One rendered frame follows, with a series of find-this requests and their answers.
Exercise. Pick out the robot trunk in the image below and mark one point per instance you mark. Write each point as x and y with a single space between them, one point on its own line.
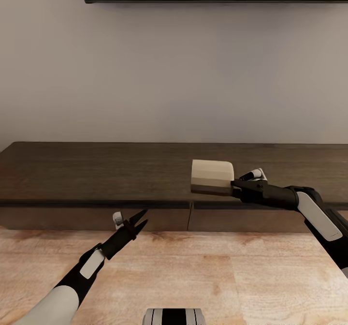
174 316

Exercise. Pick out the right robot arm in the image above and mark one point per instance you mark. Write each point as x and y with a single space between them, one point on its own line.
327 225

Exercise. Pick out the cabinet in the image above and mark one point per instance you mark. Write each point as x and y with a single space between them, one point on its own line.
79 186

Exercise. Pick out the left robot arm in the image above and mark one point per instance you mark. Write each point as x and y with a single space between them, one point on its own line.
60 305

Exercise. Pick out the pillar candle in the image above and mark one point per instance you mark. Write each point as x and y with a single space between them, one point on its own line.
212 177

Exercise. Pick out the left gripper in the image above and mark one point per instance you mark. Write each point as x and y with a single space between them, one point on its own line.
128 232

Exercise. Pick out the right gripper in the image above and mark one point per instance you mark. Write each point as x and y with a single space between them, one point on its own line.
258 192

